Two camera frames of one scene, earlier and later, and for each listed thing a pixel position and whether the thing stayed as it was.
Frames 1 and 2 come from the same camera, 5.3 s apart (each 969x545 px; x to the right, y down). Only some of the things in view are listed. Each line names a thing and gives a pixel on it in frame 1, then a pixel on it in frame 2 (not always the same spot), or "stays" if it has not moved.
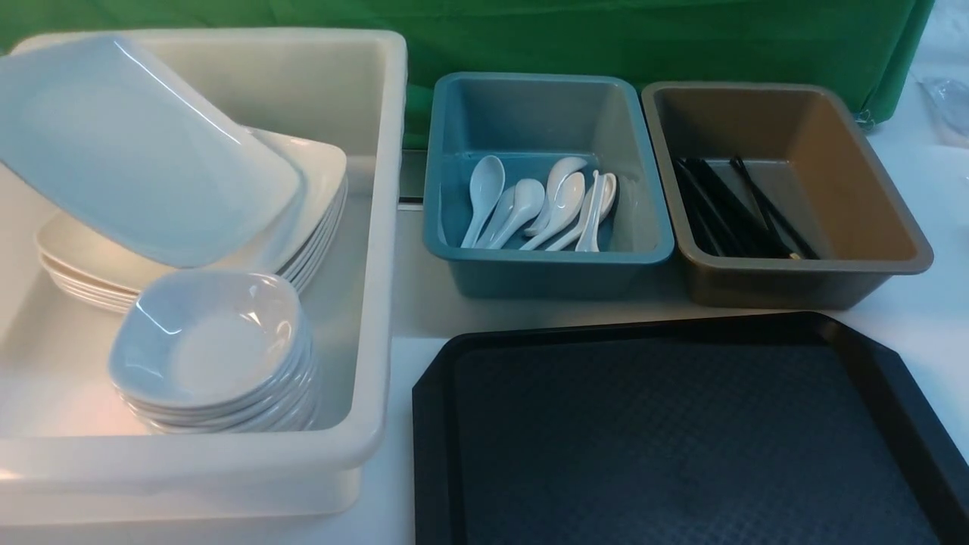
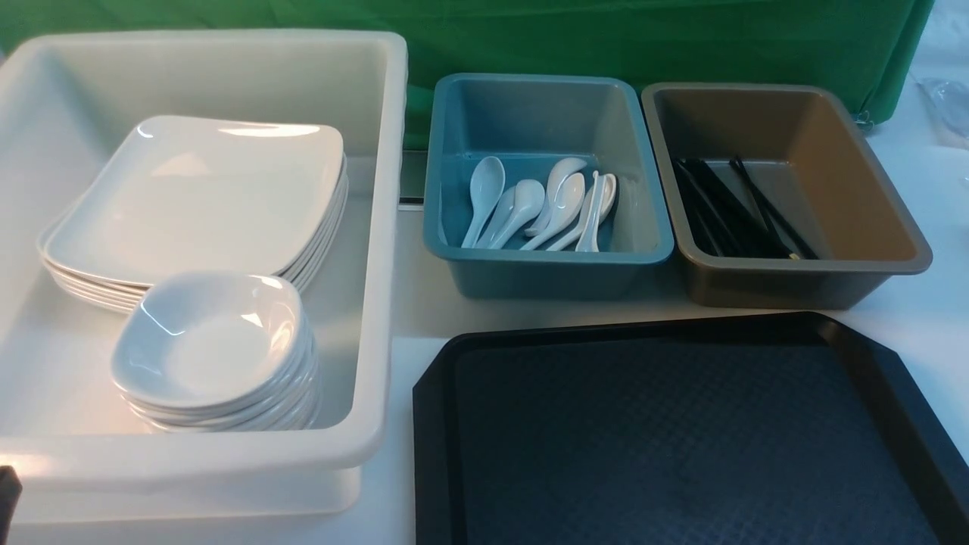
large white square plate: [96, 124] to [184, 194]
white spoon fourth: [560, 169] stays
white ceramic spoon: [590, 242] stays
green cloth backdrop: [875, 52] stays
